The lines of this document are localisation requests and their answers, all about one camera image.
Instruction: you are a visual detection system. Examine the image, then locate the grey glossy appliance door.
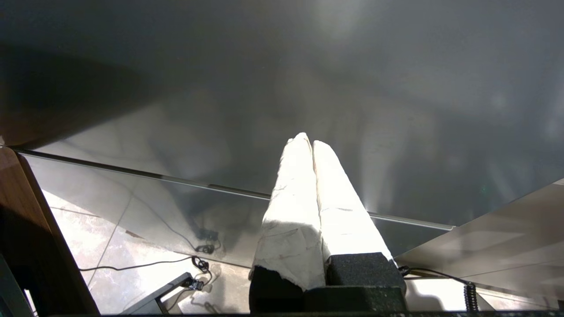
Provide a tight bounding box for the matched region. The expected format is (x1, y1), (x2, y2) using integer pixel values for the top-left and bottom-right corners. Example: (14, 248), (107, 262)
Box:
(0, 0), (564, 230)

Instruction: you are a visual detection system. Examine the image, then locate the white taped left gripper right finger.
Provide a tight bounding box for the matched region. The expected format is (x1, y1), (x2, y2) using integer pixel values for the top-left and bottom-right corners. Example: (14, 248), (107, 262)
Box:
(313, 140), (407, 292)

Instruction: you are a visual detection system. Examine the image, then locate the brown wooden furniture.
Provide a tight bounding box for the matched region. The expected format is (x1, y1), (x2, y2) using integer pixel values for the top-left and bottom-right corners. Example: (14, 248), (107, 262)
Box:
(0, 141), (103, 316)

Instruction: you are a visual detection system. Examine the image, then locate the coiled black cable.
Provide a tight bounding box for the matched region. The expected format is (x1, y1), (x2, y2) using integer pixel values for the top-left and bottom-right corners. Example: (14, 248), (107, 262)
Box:
(399, 265), (480, 313)

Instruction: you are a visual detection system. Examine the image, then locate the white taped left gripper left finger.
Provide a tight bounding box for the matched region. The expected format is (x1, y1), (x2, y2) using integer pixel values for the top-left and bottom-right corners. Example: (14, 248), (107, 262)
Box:
(249, 132), (327, 314)

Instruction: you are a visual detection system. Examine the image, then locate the black metal stand leg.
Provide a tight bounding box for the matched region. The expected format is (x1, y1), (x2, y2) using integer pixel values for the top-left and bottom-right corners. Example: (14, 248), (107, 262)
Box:
(121, 272), (195, 315)

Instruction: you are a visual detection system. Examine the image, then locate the thin black floor cable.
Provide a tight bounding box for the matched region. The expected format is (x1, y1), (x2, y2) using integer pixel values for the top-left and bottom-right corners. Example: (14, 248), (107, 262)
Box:
(79, 255), (213, 292)

